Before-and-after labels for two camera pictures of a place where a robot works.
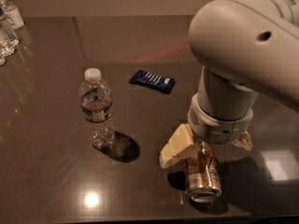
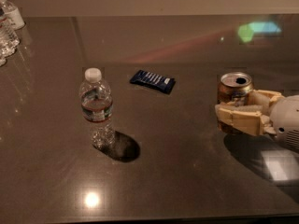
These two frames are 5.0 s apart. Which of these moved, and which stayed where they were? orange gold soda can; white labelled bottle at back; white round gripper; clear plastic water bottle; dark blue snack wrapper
Moved: white round gripper; orange gold soda can
Stayed: dark blue snack wrapper; white labelled bottle at back; clear plastic water bottle
